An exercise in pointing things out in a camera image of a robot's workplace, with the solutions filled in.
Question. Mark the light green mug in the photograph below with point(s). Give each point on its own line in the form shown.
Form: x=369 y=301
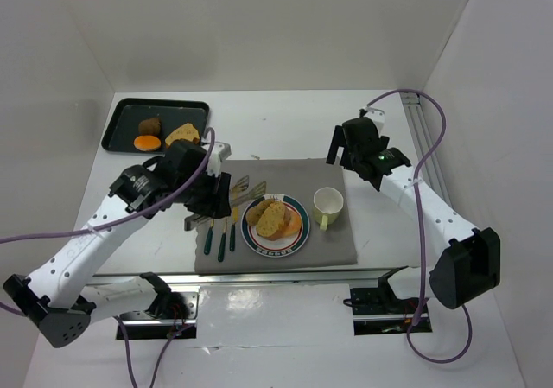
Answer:
x=327 y=205

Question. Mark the orange round bun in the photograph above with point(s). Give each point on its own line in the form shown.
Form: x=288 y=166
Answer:
x=147 y=143

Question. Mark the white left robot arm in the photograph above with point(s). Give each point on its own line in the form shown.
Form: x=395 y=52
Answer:
x=58 y=296

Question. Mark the bread slice with crust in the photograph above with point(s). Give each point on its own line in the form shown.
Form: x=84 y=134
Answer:
x=185 y=132

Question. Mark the aluminium rail front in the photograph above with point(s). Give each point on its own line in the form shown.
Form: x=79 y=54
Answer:
x=364 y=277

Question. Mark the white plate green rim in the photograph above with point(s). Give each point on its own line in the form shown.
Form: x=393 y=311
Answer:
x=291 y=243

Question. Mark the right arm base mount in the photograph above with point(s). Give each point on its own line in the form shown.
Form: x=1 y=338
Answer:
x=377 y=310

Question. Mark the orange glazed donut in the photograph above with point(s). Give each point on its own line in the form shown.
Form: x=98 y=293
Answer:
x=294 y=225

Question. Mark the gold fork green handle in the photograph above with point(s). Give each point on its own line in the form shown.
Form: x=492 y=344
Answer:
x=222 y=242

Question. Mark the dark brown bread roll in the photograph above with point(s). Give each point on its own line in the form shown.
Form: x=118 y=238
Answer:
x=150 y=127

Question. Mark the gold knife green handle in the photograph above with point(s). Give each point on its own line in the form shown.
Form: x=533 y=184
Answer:
x=232 y=239

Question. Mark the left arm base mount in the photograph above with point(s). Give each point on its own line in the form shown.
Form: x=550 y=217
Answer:
x=178 y=320

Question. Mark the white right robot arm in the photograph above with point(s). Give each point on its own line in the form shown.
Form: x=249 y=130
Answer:
x=468 y=258

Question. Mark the black food tray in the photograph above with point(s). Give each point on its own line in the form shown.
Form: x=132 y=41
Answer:
x=123 y=126

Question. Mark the gold spoon green handle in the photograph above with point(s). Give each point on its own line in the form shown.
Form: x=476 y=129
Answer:
x=209 y=239

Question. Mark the aluminium rail right side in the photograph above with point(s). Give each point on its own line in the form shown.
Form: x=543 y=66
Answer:
x=431 y=171

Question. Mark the aluminium rail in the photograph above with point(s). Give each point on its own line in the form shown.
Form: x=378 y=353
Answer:
x=364 y=277
x=431 y=171

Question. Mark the sliced bread loaf end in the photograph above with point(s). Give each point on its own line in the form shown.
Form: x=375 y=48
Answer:
x=273 y=221

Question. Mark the brown muffin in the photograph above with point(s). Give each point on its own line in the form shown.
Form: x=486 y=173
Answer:
x=254 y=214

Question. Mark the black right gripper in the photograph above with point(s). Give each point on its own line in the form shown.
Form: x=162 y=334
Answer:
x=341 y=142

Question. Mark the grey placemat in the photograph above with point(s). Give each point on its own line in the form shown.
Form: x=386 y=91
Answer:
x=300 y=179

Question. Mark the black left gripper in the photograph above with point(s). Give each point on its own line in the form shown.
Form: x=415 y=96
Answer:
x=214 y=195

